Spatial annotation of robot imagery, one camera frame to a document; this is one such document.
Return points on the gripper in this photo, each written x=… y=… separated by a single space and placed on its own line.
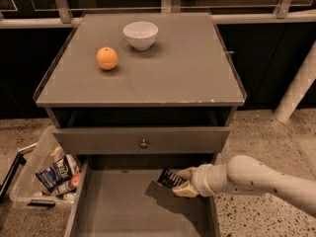
x=200 y=181

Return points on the black rxbar chocolate wrapper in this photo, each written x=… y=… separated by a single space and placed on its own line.
x=169 y=179

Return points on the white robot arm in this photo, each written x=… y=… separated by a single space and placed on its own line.
x=244 y=175

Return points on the grey top drawer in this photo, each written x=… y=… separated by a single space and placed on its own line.
x=126 y=140

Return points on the round metal drawer knob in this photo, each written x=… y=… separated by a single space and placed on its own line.
x=143 y=144

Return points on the open grey middle drawer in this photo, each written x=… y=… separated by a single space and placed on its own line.
x=119 y=196

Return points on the grey drawer cabinet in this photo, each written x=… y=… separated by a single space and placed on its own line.
x=185 y=79

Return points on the blue kettle chips bag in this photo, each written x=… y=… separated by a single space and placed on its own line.
x=59 y=172

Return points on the orange fruit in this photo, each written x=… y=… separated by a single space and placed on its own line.
x=107 y=58

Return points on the white ceramic bowl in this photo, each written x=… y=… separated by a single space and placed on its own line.
x=141 y=35

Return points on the clear plastic bin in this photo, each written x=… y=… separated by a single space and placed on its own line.
x=28 y=188

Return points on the white diagonal post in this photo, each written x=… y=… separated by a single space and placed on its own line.
x=302 y=81

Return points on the metal window railing frame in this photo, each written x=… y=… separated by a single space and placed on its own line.
x=31 y=14

